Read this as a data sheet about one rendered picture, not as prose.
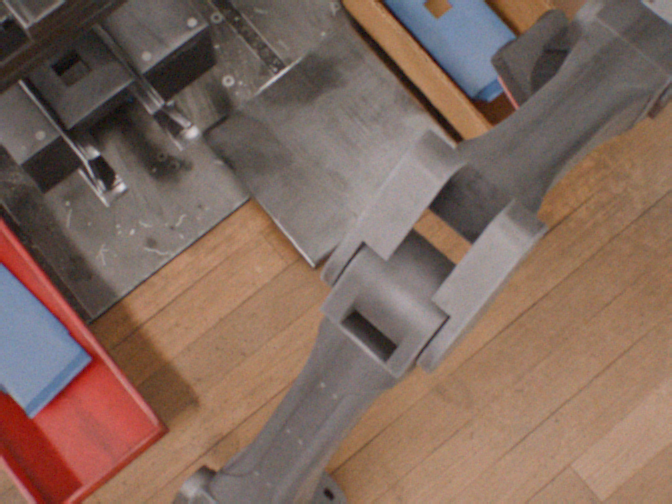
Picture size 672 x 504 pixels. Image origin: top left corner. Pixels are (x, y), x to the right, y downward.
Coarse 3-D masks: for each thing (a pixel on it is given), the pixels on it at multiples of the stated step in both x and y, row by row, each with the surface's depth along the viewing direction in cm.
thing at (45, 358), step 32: (0, 288) 110; (0, 320) 109; (32, 320) 109; (0, 352) 108; (32, 352) 108; (64, 352) 108; (0, 384) 107; (32, 384) 107; (64, 384) 105; (32, 416) 104
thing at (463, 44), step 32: (384, 0) 115; (416, 0) 115; (448, 0) 115; (480, 0) 115; (416, 32) 114; (448, 32) 114; (480, 32) 114; (448, 64) 113; (480, 64) 113; (480, 96) 111
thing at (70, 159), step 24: (192, 48) 109; (168, 72) 110; (192, 72) 113; (120, 96) 107; (168, 96) 114; (96, 120) 108; (96, 144) 112; (24, 168) 106; (48, 168) 109; (72, 168) 112
